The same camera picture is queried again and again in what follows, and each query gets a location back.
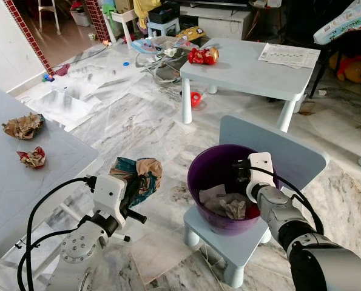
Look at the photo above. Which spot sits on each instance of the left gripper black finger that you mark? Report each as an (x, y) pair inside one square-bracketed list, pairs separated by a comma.
[(136, 216), (141, 184)]

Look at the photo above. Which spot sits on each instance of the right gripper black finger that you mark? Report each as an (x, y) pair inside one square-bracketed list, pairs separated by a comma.
[(239, 163), (241, 177)]

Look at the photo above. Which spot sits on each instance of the blue and brown wrapper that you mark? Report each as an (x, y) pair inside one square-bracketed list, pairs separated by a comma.
[(145, 170)]

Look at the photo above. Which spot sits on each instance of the cream paper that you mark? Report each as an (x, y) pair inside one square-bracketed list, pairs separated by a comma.
[(233, 208)]

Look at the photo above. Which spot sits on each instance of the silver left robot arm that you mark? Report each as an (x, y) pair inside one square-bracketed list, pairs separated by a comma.
[(80, 251)]

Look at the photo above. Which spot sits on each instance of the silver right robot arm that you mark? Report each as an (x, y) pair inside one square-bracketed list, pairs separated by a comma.
[(313, 254)]

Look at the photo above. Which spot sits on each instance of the purple plastic rubbish bin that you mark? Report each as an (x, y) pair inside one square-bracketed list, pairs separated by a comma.
[(204, 167)]

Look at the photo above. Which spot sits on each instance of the white paper sheet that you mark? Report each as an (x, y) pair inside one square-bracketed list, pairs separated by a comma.
[(210, 197)]

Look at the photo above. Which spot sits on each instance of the pale blue child chair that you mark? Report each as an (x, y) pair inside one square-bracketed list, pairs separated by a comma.
[(289, 151)]

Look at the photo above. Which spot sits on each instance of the small red round toy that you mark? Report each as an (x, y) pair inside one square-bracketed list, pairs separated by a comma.
[(196, 99)]

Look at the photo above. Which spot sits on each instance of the pale blue child table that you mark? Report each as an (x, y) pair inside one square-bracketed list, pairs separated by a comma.
[(247, 73)]

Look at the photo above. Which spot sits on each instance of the red crumpled wrapper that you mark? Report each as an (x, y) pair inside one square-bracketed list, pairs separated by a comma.
[(33, 158)]

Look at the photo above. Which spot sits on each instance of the red and gold toy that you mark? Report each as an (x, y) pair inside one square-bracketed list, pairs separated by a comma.
[(203, 56)]

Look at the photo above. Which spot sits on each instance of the folded newspaper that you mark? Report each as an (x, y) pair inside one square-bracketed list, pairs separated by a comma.
[(289, 56)]

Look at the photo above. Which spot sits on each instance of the blue bottle cap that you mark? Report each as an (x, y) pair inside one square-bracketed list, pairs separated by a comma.
[(127, 62)]

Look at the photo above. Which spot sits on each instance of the brown crumpled paper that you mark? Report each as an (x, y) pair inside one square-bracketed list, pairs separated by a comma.
[(23, 126)]

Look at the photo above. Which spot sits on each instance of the small yellow toy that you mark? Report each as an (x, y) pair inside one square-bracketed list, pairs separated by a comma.
[(194, 34)]

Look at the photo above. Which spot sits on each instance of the white low cabinet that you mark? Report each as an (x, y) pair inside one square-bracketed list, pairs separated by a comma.
[(219, 24)]

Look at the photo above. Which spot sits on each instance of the yellow plush toy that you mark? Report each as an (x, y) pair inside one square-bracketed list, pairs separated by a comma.
[(353, 70)]

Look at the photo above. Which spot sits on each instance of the small pale blue stool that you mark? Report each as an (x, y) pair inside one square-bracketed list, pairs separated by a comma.
[(163, 27)]

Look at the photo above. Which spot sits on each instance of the small white plastic table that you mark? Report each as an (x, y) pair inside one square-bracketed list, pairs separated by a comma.
[(124, 24)]

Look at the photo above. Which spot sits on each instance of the red brick pillar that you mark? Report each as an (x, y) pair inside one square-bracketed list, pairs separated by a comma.
[(97, 21), (30, 37)]

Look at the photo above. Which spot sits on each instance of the yellow cloth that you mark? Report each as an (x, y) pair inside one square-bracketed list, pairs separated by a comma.
[(145, 11)]

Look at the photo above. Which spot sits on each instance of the white printed diaper pack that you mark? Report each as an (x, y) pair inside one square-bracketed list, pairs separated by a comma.
[(344, 21)]

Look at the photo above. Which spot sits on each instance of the tall white stool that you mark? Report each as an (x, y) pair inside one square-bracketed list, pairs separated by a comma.
[(50, 9)]

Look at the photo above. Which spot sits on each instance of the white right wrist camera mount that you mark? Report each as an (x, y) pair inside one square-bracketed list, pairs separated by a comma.
[(262, 173)]

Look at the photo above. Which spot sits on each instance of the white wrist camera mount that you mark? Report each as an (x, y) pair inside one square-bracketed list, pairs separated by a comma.
[(262, 173), (109, 195)]

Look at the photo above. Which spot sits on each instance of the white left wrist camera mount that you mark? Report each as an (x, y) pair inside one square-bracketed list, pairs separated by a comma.
[(109, 195)]

